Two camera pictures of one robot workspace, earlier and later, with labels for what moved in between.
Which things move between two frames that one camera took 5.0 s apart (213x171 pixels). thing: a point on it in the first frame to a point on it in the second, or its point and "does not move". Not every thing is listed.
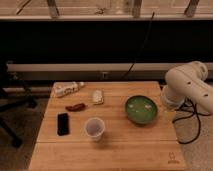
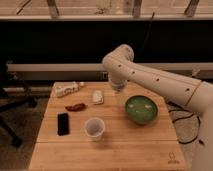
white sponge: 97,96 does not move
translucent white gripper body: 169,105 to 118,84
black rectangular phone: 63,124 does not move
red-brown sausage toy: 76,108 does not move
